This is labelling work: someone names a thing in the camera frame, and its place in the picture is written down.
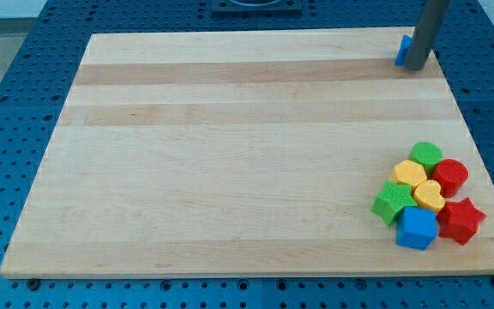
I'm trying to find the blue cube block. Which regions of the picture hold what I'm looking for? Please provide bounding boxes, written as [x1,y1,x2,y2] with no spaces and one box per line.
[396,207,437,251]

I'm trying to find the red cylinder block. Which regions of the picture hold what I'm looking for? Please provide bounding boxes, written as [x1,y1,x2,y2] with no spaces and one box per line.
[431,159,469,198]

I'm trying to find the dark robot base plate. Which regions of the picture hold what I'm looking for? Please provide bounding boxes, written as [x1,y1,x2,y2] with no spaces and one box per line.
[210,0,304,15]

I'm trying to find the green cylinder block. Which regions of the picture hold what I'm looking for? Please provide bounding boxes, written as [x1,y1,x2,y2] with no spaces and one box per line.
[408,142,443,176]

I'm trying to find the light wooden board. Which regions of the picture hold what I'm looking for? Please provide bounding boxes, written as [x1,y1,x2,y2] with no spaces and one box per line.
[0,27,494,279]

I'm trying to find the yellow heart block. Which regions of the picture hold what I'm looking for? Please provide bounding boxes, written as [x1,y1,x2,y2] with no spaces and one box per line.
[412,179,445,214]

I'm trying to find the yellow hexagon block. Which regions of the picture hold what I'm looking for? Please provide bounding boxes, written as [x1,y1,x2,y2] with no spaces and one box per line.
[389,160,427,190]

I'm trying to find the green star block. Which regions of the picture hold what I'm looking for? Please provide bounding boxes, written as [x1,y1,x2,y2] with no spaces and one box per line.
[370,180,417,227]

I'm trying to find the grey cylindrical robot stick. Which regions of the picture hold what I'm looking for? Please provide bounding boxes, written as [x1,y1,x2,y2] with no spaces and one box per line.
[404,0,451,71]

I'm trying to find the red star block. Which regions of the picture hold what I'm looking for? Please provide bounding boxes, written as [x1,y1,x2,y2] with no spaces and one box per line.
[437,197,487,245]

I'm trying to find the blue block behind stick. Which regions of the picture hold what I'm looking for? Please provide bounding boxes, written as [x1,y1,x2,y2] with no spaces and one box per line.
[395,35,412,66]

